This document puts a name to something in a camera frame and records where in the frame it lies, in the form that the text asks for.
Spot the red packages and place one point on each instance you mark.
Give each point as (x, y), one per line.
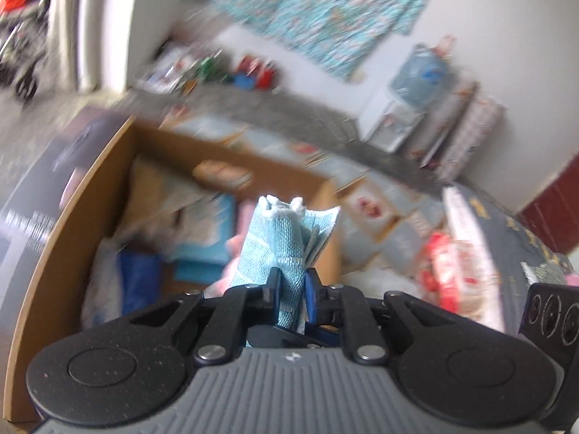
(258, 70)

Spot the floral patterned board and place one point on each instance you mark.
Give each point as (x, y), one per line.
(448, 117)

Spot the beige cloth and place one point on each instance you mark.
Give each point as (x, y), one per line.
(154, 190)

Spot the grey blanket with yellow print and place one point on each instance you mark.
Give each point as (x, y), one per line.
(506, 235)

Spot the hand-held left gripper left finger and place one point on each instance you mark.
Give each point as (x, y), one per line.
(276, 287)

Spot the pink plush toy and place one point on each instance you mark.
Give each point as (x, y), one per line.
(235, 257)

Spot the grey white curtain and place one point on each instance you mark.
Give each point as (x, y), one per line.
(90, 31)

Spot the teal floral wall cloth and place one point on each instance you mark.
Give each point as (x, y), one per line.
(316, 9)

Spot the cluster of green bottles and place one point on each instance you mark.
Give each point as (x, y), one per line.
(210, 68)

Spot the brown cardboard box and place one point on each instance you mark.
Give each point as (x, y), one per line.
(68, 217)

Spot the small blue container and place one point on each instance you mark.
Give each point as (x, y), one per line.
(244, 82)

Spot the blue and white packet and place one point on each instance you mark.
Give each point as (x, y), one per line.
(135, 275)

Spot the wheelchair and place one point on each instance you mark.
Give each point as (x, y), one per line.
(25, 86)

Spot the light blue towel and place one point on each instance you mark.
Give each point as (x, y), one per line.
(271, 244)

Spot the white plastic bag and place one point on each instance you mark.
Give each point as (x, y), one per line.
(375, 280)

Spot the blue water bottle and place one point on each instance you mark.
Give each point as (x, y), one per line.
(420, 77)

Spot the dark red door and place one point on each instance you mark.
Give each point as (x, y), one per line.
(552, 208)

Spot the light blue printed packet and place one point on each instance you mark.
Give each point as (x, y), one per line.
(203, 235)

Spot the white water dispenser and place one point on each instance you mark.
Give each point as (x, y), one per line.
(384, 120)

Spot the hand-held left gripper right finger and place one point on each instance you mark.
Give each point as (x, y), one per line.
(312, 296)

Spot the checked patterned board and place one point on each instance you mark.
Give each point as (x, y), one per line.
(479, 140)

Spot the pink wet wipes pack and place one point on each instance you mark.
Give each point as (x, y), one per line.
(452, 262)

